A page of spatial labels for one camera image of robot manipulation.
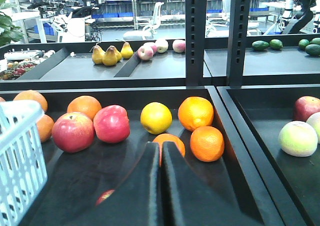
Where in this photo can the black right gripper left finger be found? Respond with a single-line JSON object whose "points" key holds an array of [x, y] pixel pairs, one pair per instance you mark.
{"points": [[134, 202]]}

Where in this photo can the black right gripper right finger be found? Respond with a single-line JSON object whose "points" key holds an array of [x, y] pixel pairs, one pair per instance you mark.
{"points": [[187, 200]]}

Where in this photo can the dark red apple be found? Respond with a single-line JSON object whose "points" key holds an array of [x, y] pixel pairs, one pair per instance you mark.
{"points": [[104, 196]]}

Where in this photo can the light blue plastic basket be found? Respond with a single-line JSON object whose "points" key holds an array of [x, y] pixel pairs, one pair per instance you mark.
{"points": [[23, 172]]}

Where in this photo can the round orange behind apples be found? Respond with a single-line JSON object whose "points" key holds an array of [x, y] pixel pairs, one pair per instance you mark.
{"points": [[85, 104]]}

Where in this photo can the small orange right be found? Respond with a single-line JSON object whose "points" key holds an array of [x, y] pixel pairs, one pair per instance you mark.
{"points": [[207, 143]]}

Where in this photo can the black wooden display stand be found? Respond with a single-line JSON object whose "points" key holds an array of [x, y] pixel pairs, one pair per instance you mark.
{"points": [[75, 181]]}

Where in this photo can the smooth pink red apple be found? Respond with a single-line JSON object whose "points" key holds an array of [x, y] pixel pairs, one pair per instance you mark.
{"points": [[112, 124]]}

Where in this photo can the large orange at edge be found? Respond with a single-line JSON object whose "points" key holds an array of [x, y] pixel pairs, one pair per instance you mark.
{"points": [[195, 112]]}

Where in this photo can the yellow round citrus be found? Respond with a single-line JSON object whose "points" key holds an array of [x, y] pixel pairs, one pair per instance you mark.
{"points": [[156, 118]]}

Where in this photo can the striped red apple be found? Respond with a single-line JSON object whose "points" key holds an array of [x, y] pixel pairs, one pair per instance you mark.
{"points": [[73, 132]]}

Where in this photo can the black display tray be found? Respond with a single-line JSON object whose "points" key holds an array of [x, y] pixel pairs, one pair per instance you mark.
{"points": [[259, 113], [218, 62]]}

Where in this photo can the left pink green peach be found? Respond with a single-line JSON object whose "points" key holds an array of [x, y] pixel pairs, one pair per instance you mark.
{"points": [[298, 138]]}

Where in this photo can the pink green peach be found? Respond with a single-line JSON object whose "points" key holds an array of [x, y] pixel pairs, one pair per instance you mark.
{"points": [[298, 138], [314, 121]]}

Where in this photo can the brown yellow pear front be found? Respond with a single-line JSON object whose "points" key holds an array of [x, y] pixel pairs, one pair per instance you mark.
{"points": [[110, 57]]}

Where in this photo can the brown yellow pear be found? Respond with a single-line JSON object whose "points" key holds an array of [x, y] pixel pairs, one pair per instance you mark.
{"points": [[126, 50], [110, 57], [97, 54]]}

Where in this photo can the right pink green peach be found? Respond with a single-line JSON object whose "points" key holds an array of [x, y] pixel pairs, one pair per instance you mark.
{"points": [[314, 121]]}

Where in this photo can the red apple beside peaches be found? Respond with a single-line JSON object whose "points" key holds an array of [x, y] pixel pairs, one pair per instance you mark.
{"points": [[304, 107]]}

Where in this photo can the brown yellow pear rear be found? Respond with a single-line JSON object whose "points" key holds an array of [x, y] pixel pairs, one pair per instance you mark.
{"points": [[126, 50]]}

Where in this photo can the pink apple on back tray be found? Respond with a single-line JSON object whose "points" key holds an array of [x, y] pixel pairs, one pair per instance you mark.
{"points": [[145, 53]]}

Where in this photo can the black back display tray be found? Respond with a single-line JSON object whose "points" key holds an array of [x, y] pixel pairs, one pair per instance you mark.
{"points": [[218, 62]]}

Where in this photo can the brown yellow pear left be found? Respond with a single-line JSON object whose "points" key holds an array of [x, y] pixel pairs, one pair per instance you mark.
{"points": [[97, 54]]}

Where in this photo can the pink apple far back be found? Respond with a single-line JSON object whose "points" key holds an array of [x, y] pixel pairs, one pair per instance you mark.
{"points": [[179, 45]]}

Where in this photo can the dark green avocado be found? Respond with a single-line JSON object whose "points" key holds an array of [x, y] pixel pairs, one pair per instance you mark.
{"points": [[259, 45]]}

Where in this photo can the white office chair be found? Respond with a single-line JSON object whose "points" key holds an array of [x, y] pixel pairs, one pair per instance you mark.
{"points": [[149, 30]]}

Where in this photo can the potted green plant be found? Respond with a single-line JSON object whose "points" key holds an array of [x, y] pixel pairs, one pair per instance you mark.
{"points": [[9, 32]]}

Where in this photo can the black perforated post right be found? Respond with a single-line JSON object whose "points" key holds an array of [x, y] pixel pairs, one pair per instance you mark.
{"points": [[237, 39]]}

